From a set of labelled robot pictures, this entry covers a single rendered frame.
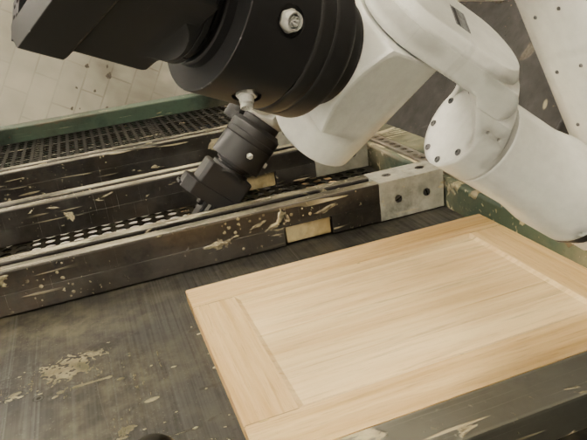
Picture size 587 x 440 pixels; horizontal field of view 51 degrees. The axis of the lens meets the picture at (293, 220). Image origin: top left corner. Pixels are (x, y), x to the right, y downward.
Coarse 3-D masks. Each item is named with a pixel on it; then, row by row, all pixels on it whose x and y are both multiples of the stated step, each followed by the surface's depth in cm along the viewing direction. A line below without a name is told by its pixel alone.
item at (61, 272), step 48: (288, 192) 105; (336, 192) 102; (384, 192) 105; (432, 192) 108; (96, 240) 95; (144, 240) 93; (192, 240) 96; (240, 240) 99; (0, 288) 88; (48, 288) 91; (96, 288) 93
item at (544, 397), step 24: (576, 360) 59; (504, 384) 57; (528, 384) 57; (552, 384) 57; (576, 384) 56; (432, 408) 56; (456, 408) 55; (480, 408) 55; (504, 408) 54; (528, 408) 54; (552, 408) 54; (576, 408) 55; (360, 432) 54; (384, 432) 53; (408, 432) 53; (432, 432) 53; (456, 432) 52; (480, 432) 52; (504, 432) 53; (528, 432) 54; (552, 432) 55
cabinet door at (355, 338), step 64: (320, 256) 93; (384, 256) 90; (448, 256) 88; (512, 256) 85; (256, 320) 78; (320, 320) 76; (384, 320) 74; (448, 320) 73; (512, 320) 71; (576, 320) 69; (256, 384) 65; (320, 384) 64; (384, 384) 63; (448, 384) 62
